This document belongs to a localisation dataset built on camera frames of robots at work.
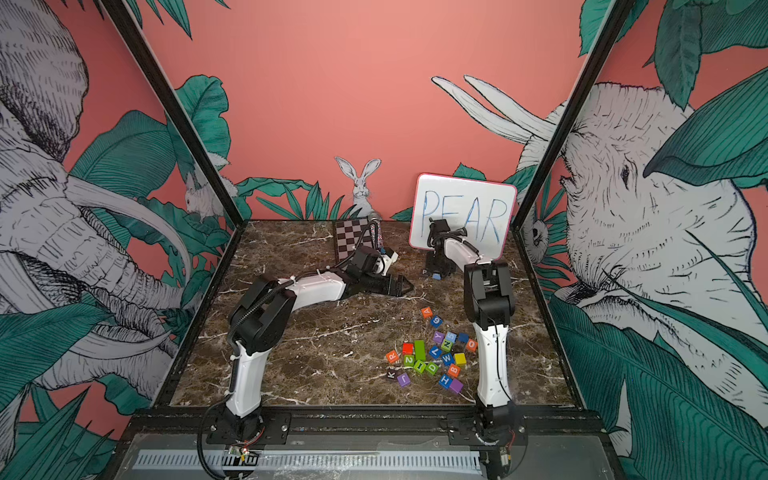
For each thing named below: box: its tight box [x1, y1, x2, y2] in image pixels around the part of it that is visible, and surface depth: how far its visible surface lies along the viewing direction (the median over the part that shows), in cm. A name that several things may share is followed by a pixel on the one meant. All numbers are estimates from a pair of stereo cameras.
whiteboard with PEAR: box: [409, 173, 517, 260], surface depth 106 cm
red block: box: [401, 342, 415, 356], surface depth 90 cm
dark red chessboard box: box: [335, 218, 373, 261], surface depth 117 cm
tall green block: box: [414, 340, 427, 361], surface depth 90 cm
